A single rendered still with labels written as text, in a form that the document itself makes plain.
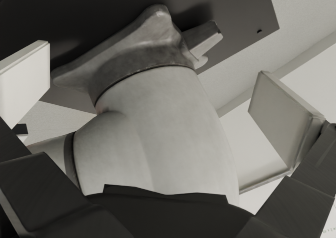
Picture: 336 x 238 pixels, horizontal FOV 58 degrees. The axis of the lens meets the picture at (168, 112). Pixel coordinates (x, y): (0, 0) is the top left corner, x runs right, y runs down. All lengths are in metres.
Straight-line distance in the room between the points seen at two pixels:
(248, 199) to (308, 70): 1.50
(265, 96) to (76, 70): 0.28
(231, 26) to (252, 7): 0.04
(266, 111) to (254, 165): 3.28
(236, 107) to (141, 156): 3.20
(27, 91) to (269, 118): 0.13
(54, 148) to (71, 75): 0.10
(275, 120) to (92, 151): 0.23
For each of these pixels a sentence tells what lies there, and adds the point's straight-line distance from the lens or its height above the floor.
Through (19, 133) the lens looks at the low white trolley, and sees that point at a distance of 0.65.
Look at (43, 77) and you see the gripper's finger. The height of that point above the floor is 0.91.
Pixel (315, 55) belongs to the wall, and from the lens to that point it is 3.18.
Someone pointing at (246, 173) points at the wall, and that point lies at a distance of 3.52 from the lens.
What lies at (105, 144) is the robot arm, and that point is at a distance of 0.35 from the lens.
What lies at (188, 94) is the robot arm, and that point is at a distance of 0.36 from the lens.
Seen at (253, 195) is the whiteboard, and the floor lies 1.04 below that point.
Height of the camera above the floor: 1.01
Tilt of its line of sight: 19 degrees down
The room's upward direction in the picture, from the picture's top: 158 degrees clockwise
